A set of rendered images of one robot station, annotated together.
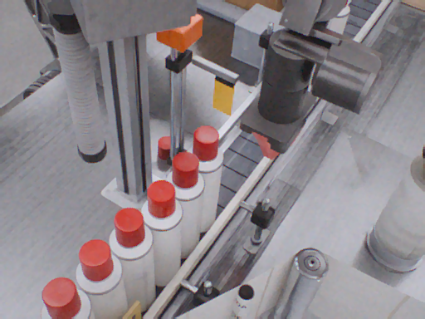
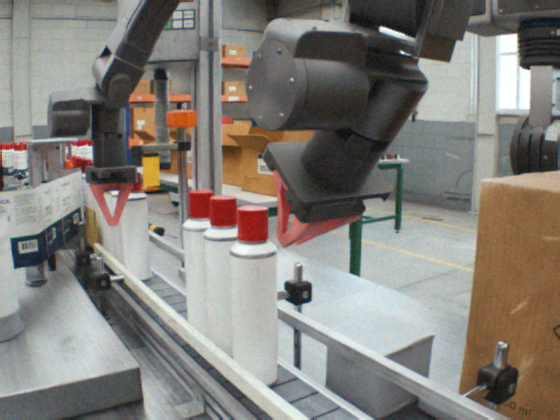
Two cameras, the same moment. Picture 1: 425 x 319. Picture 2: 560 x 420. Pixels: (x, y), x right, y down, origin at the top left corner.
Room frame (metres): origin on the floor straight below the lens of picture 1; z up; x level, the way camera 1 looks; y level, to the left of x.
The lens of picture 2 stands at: (1.08, -0.63, 1.18)
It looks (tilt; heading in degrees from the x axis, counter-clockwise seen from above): 11 degrees down; 118
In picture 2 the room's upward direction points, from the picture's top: straight up
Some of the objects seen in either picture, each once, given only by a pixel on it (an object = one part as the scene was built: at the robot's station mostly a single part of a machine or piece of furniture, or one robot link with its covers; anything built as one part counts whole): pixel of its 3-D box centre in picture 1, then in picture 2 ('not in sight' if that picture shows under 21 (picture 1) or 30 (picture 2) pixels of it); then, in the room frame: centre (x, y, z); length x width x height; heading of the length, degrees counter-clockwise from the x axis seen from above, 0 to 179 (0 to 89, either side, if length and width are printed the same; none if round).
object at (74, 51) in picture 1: (81, 90); (162, 119); (0.38, 0.15, 1.18); 0.04 x 0.04 x 0.21
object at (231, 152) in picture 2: not in sight; (248, 154); (-0.54, 1.96, 0.96); 0.53 x 0.45 x 0.37; 65
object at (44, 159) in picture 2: not in sight; (56, 193); (0.06, 0.10, 1.01); 0.14 x 0.13 x 0.26; 152
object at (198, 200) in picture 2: not in sight; (203, 266); (0.69, -0.13, 0.98); 0.05 x 0.05 x 0.20
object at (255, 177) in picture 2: not in sight; (281, 158); (-0.19, 1.74, 0.97); 0.51 x 0.39 x 0.37; 69
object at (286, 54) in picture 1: (295, 61); (104, 118); (0.46, -0.08, 1.19); 0.07 x 0.06 x 0.07; 64
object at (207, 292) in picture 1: (196, 295); (91, 264); (0.30, 0.00, 0.89); 0.06 x 0.03 x 0.12; 62
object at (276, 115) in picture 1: (281, 97); (109, 155); (0.47, -0.08, 1.12); 0.10 x 0.07 x 0.07; 153
